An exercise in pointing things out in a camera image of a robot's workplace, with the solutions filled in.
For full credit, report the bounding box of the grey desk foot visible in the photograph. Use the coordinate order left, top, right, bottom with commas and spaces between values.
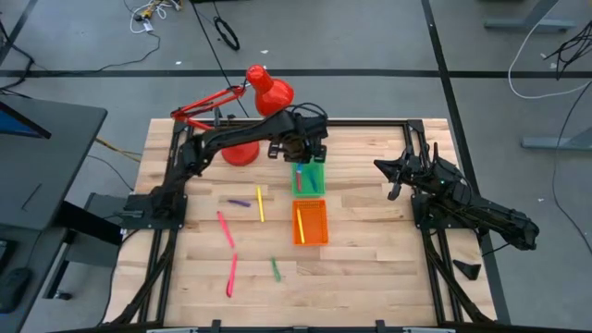
521, 126, 592, 152
484, 0, 577, 34

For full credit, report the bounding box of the black lamp power cable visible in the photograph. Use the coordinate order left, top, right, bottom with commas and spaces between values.
191, 0, 251, 119

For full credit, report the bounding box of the black triangular spare part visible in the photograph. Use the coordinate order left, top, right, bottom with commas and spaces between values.
451, 258, 483, 282

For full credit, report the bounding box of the green plastic basket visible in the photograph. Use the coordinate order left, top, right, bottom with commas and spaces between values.
290, 159, 327, 199

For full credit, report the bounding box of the white floor cable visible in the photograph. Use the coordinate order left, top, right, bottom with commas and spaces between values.
507, 0, 592, 100

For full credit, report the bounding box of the yellow floor cable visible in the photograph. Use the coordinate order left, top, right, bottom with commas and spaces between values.
93, 136, 142, 164

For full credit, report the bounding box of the monitor with blue screen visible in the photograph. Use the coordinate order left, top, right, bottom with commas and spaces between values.
0, 100, 53, 141

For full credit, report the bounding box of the black cable bundle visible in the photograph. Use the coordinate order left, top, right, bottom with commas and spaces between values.
543, 20, 592, 80

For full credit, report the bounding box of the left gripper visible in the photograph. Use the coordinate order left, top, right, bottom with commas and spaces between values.
267, 117, 330, 164

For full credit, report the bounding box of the black cable coil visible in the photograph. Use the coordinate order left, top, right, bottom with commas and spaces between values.
213, 16, 241, 52

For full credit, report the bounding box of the red desk lamp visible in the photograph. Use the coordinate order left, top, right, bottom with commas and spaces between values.
169, 64, 296, 167

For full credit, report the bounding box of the orange plastic basket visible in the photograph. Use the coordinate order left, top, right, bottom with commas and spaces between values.
291, 198, 330, 246

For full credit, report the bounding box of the dark grey desk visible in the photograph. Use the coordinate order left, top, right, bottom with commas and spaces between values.
0, 94, 109, 232

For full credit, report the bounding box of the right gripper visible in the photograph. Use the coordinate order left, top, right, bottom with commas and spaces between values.
373, 157, 439, 202

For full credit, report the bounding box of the white cable bundle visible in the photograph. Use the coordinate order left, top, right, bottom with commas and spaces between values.
128, 0, 182, 35

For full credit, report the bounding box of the black computer mouse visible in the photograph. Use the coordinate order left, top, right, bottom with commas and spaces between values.
0, 266, 33, 315

